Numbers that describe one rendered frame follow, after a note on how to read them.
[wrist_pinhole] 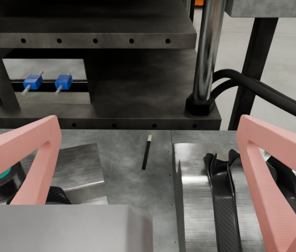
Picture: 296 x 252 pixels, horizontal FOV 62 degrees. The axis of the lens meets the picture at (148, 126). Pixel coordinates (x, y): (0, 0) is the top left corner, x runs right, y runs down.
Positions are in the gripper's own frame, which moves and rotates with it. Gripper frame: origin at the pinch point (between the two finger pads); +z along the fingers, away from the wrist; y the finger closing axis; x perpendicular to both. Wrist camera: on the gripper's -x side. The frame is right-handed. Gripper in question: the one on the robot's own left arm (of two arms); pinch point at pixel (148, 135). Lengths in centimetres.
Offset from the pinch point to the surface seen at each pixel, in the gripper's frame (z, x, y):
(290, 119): 170, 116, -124
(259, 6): 75, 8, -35
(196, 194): 17.8, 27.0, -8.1
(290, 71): 267, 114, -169
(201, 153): 34.8, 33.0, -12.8
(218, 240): 11.5, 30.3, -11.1
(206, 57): 62, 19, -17
